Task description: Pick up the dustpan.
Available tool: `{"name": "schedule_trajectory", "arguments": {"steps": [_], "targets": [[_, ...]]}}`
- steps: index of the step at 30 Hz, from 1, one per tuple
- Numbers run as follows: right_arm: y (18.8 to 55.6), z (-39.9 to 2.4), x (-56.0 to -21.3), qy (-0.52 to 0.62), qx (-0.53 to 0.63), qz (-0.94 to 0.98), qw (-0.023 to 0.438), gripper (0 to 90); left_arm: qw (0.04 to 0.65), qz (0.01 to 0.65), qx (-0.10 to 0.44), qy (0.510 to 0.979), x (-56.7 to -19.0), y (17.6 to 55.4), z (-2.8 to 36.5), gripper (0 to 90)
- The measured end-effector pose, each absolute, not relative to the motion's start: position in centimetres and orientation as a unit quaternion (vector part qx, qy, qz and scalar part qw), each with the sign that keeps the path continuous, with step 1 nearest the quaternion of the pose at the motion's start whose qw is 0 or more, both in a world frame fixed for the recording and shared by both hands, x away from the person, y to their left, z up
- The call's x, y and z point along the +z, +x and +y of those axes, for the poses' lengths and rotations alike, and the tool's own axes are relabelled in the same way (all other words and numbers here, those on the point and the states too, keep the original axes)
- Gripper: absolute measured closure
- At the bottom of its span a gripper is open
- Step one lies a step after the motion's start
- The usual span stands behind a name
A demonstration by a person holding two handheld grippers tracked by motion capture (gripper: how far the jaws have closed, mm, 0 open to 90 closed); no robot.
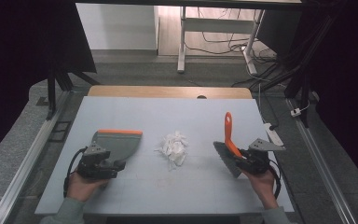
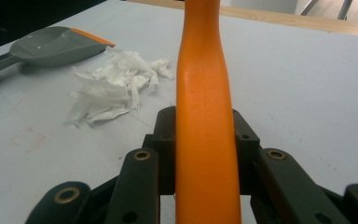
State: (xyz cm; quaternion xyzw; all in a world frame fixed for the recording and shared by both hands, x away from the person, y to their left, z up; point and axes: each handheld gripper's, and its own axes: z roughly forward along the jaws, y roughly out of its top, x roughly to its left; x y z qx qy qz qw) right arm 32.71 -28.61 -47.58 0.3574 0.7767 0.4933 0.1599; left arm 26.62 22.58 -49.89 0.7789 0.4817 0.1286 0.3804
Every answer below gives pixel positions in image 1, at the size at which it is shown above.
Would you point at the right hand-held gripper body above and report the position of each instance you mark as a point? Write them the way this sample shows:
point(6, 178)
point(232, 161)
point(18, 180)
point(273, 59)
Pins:
point(259, 160)

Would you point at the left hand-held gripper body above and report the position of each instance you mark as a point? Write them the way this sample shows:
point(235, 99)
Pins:
point(94, 163)

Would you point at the grey dustpan with orange edge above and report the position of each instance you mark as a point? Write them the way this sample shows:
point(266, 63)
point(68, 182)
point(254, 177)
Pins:
point(121, 144)

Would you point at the pile of white paper scraps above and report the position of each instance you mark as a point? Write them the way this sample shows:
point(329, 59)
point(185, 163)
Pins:
point(174, 147)

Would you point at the person's right hand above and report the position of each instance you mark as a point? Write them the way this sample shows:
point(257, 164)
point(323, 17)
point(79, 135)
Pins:
point(262, 186)

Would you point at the person's left hand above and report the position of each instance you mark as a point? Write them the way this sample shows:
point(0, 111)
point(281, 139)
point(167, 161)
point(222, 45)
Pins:
point(79, 186)

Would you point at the white power strip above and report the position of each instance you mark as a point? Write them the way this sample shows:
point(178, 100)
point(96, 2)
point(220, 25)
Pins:
point(274, 135)

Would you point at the small white adapter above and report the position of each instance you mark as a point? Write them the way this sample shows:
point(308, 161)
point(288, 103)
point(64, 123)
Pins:
point(296, 112)

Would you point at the black metal stand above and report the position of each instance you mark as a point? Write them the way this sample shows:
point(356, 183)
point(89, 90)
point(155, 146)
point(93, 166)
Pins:
point(304, 90)
point(51, 93)

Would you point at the wooden desk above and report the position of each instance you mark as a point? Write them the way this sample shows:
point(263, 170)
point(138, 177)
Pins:
point(167, 92)

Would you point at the black curtain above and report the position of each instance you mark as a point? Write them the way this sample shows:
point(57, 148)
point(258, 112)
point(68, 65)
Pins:
point(18, 62)
point(348, 77)

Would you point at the aluminium rail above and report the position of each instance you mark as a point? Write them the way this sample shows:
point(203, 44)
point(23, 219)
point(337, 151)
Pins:
point(28, 158)
point(323, 165)

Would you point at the white metal table frame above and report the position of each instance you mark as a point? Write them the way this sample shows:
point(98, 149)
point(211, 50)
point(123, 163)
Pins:
point(181, 46)

